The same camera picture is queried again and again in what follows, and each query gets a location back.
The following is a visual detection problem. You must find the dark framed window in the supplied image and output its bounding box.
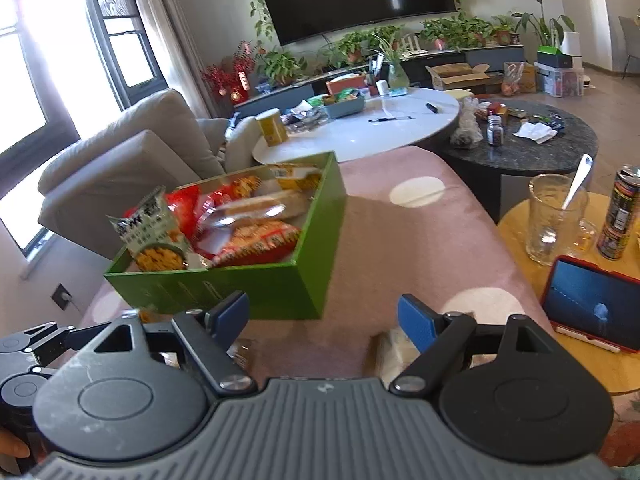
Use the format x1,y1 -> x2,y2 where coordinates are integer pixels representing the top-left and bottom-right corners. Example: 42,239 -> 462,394
75,0 -> 169,111

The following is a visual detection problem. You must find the green white snack packet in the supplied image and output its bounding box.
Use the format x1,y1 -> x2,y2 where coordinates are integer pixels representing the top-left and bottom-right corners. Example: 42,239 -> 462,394
107,186 -> 194,272

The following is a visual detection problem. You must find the orange bread packet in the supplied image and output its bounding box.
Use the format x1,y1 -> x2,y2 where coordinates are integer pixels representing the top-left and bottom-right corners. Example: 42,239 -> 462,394
210,190 -> 314,231

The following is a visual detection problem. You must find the open cardboard box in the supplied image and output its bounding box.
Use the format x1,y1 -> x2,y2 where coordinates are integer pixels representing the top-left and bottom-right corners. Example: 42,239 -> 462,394
426,62 -> 494,92

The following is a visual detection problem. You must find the clear plastic bag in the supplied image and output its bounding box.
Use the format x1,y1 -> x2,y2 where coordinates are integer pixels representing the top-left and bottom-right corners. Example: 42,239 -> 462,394
450,97 -> 486,150

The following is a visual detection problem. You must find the red yellow-trim snack packet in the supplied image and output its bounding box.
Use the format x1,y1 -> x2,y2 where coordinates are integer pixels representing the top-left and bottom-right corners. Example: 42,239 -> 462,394
192,219 -> 302,267

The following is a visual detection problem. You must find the orange cracker snack packet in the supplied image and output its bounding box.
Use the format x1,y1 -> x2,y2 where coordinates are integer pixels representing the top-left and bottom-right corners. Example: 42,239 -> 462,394
220,175 -> 264,202

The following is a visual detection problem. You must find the green cardboard box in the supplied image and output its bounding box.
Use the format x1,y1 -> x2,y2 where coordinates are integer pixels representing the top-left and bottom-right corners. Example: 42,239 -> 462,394
103,151 -> 347,321

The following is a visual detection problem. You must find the blue basket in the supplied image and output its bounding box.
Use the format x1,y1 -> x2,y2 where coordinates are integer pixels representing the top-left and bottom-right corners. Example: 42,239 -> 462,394
322,91 -> 366,119

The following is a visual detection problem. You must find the phone in red case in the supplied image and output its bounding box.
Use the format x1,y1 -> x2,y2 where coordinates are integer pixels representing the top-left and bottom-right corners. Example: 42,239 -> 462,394
540,255 -> 640,354

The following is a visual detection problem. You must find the person's left hand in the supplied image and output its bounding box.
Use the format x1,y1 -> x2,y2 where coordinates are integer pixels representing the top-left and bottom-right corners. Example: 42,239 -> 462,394
0,429 -> 32,461

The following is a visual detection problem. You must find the plastic bag with fruit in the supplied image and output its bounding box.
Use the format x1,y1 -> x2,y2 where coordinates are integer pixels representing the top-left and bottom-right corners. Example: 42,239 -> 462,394
502,62 -> 526,96

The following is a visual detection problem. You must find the wall socket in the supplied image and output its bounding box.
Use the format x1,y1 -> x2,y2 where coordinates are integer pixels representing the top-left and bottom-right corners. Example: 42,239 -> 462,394
51,284 -> 74,311

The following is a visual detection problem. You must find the grey dining chair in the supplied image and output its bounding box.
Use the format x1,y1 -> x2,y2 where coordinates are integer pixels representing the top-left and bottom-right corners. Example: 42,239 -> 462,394
617,15 -> 640,81

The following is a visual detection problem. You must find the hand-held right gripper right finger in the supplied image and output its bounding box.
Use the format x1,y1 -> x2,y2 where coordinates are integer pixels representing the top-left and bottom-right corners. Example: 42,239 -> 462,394
389,294 -> 553,396

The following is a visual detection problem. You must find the brown biscuit packet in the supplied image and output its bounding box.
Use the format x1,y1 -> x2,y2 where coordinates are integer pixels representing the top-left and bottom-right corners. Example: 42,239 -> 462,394
227,339 -> 257,372

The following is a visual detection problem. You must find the white tissue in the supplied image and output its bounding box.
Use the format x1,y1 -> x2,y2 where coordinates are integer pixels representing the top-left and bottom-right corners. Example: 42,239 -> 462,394
512,122 -> 559,145

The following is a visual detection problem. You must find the glass cup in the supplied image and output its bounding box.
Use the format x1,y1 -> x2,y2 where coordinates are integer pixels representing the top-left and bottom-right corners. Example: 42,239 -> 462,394
527,174 -> 591,267

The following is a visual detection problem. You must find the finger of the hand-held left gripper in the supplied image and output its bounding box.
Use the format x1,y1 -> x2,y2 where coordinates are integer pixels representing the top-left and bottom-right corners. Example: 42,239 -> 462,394
0,322 -> 110,376

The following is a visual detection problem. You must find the yellow can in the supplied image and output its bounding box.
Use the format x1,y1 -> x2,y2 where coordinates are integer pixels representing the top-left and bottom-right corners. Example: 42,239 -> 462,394
256,108 -> 290,147

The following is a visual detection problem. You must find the glass vase with plant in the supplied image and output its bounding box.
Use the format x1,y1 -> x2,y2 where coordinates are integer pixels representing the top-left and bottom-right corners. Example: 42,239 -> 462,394
370,25 -> 417,89

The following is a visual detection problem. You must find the white cylinder appliance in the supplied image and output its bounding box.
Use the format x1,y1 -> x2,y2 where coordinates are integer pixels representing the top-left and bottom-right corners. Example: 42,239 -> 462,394
560,31 -> 584,59

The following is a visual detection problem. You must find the large leaf potted plant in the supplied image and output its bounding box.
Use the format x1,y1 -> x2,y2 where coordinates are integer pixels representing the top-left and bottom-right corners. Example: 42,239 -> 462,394
512,0 -> 576,52

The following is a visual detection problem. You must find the large bright window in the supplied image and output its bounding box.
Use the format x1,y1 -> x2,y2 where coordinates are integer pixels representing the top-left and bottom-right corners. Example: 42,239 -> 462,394
0,0 -> 82,258

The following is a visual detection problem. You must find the sheer curtain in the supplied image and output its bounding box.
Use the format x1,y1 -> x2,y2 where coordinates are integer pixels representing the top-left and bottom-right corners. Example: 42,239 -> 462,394
125,0 -> 212,122

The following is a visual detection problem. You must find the drink can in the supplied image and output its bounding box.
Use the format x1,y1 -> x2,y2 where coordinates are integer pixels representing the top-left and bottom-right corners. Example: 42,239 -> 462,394
597,164 -> 640,261

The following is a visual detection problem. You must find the clear storage bin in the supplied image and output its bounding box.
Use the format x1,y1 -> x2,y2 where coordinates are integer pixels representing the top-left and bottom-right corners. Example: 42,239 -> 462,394
535,62 -> 585,97

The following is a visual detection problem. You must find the beige sofa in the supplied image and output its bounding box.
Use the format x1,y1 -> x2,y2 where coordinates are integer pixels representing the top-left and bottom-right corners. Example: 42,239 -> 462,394
37,89 -> 262,261

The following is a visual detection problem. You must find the red berry decoration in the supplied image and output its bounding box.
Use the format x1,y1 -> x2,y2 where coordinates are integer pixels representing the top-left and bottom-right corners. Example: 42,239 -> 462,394
202,42 -> 257,107

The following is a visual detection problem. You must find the television cabinet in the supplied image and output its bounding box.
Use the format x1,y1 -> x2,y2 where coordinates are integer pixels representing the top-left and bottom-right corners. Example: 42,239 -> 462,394
235,45 -> 526,111

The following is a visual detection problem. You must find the small glass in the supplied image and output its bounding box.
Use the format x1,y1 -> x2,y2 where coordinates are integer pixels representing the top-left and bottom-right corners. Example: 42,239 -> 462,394
575,220 -> 599,254

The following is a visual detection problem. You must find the yellow snack packet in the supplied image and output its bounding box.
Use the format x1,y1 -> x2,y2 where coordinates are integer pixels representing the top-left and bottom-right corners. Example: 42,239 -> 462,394
270,162 -> 324,194

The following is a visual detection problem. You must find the dark marble round table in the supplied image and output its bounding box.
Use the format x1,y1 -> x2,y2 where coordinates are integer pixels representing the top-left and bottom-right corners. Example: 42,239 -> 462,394
435,100 -> 600,222

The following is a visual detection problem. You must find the orange tissue box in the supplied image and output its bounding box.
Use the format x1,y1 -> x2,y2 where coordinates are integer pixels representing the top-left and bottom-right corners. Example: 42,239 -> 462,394
326,74 -> 367,96

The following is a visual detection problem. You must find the potted green plant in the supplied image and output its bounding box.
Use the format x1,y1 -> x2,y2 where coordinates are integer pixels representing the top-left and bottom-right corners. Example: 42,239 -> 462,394
450,17 -> 494,47
492,14 -> 516,45
255,47 -> 306,86
372,25 -> 402,47
330,30 -> 374,64
420,19 -> 451,51

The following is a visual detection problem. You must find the white round table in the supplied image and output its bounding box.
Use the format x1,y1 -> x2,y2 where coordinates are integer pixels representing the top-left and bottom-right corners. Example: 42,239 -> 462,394
252,87 -> 461,167

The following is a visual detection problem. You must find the metal spoon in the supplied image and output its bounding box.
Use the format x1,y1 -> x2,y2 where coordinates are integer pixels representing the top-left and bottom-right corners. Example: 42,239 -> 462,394
560,154 -> 595,211

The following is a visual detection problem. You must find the pile of dark wrappers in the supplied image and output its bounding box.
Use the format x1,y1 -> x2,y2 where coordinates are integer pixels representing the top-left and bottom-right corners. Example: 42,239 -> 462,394
282,100 -> 329,134

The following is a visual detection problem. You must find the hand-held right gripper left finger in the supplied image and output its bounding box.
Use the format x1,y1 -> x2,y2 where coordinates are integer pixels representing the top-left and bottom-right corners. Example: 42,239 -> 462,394
82,291 -> 258,395

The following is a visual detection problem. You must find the wooden round side table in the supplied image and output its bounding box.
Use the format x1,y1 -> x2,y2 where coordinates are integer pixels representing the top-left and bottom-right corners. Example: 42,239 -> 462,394
495,192 -> 640,397

